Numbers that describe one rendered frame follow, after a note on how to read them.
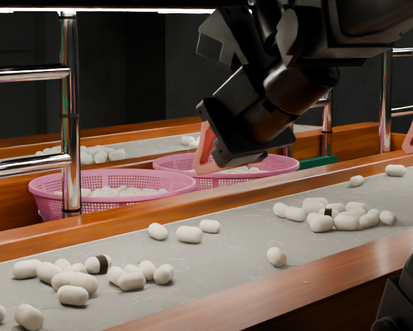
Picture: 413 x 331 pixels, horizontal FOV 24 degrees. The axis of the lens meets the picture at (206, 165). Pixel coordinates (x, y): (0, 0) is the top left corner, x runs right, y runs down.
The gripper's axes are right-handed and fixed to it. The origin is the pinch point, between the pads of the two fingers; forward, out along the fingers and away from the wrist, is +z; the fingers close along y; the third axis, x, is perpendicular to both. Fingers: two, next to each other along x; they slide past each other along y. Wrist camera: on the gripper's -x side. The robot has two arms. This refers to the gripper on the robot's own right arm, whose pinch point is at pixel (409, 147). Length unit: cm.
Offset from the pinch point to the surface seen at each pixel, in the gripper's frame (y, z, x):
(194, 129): -64, 81, -53
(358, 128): -84, 53, -32
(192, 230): 23.3, 20.4, -3.6
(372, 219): -0.4, 11.1, 4.7
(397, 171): -40.0, 25.6, -7.4
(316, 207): -1.8, 18.9, -2.1
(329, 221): 5.8, 13.3, 2.6
